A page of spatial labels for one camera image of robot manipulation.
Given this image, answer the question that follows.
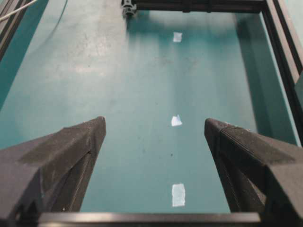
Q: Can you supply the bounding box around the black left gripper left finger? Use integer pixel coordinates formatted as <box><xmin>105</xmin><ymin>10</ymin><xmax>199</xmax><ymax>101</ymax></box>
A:
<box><xmin>0</xmin><ymin>116</ymin><xmax>106</xmax><ymax>227</ymax></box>

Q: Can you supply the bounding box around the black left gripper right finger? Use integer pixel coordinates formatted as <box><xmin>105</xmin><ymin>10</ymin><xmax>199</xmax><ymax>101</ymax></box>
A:
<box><xmin>204</xmin><ymin>118</ymin><xmax>303</xmax><ymax>227</ymax></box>

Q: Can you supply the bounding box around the thin grey steel wire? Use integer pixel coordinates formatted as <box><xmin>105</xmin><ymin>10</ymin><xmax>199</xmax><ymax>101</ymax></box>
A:
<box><xmin>0</xmin><ymin>0</ymin><xmax>38</xmax><ymax>21</ymax></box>

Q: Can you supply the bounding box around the near white tape piece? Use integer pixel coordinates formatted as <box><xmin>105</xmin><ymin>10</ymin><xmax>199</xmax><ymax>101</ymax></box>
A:
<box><xmin>171</xmin><ymin>183</ymin><xmax>186</xmax><ymax>207</ymax></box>

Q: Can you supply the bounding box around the white tape piece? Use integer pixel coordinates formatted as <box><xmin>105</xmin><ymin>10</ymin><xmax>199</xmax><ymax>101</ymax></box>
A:
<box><xmin>171</xmin><ymin>114</ymin><xmax>182</xmax><ymax>127</ymax></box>
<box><xmin>171</xmin><ymin>183</ymin><xmax>186</xmax><ymax>207</ymax></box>
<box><xmin>173</xmin><ymin>32</ymin><xmax>182</xmax><ymax>43</ymax></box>

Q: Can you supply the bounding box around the far white tape piece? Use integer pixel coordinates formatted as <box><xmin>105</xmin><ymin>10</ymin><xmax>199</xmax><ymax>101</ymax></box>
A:
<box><xmin>173</xmin><ymin>32</ymin><xmax>182</xmax><ymax>43</ymax></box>

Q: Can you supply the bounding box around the black aluminium extrusion frame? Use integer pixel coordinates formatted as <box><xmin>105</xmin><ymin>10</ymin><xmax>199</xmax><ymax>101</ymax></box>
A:
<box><xmin>121</xmin><ymin>0</ymin><xmax>303</xmax><ymax>85</ymax></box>

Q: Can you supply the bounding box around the black left side rail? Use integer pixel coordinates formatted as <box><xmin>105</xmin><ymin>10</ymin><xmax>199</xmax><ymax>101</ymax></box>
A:
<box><xmin>0</xmin><ymin>0</ymin><xmax>30</xmax><ymax>60</ymax></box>

